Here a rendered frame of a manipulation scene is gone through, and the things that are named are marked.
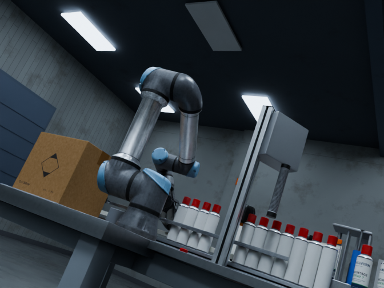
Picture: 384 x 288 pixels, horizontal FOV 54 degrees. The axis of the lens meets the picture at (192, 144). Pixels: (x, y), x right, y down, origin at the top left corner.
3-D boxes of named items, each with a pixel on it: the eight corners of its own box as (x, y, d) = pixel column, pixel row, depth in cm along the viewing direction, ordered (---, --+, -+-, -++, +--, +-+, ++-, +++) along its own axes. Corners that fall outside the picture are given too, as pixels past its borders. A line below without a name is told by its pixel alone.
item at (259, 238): (258, 272, 143) (272, 221, 149) (254, 270, 139) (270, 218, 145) (245, 268, 146) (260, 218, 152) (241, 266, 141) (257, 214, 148)
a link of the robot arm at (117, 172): (124, 198, 128) (181, 66, 144) (87, 185, 132) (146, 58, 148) (135, 206, 139) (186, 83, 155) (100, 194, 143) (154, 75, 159)
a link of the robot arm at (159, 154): (176, 151, 168) (180, 162, 177) (154, 144, 171) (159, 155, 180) (170, 166, 164) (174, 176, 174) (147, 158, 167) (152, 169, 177)
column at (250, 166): (224, 273, 133) (275, 111, 154) (220, 271, 130) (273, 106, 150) (213, 269, 136) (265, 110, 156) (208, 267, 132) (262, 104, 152)
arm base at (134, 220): (161, 246, 131) (171, 219, 134) (142, 238, 119) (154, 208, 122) (127, 234, 138) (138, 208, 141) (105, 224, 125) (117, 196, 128)
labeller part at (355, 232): (372, 241, 143) (372, 239, 144) (371, 234, 134) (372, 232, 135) (335, 231, 150) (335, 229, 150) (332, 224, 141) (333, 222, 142)
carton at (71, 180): (97, 220, 161) (122, 164, 169) (58, 203, 142) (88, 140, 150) (52, 204, 177) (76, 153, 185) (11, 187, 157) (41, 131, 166)
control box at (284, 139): (297, 172, 147) (309, 130, 153) (265, 154, 141) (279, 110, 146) (280, 174, 156) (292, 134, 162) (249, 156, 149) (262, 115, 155)
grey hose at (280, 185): (276, 219, 138) (291, 168, 145) (274, 216, 135) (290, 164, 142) (267, 216, 140) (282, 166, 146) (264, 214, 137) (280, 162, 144)
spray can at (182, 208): (179, 244, 162) (195, 200, 168) (174, 242, 158) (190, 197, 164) (168, 241, 165) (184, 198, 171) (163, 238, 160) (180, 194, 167)
